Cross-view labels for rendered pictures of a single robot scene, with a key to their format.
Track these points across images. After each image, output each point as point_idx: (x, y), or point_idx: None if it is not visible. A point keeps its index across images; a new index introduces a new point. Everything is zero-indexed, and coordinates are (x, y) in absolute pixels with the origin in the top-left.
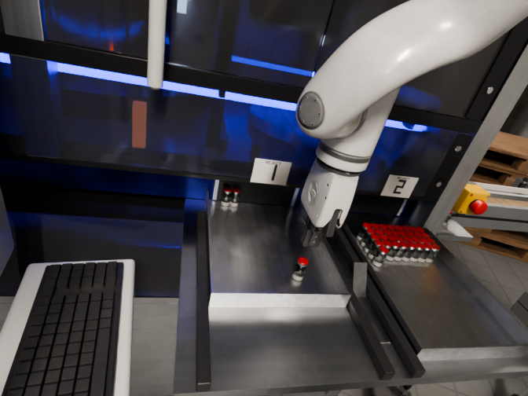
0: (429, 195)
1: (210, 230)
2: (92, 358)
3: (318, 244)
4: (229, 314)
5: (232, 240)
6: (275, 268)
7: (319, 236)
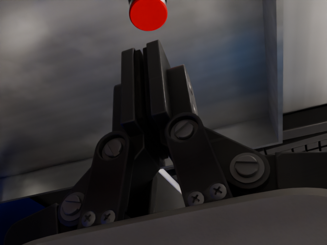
0: None
1: (86, 154)
2: (299, 147)
3: (159, 47)
4: (287, 89)
5: (89, 127)
6: (136, 38)
7: (191, 103)
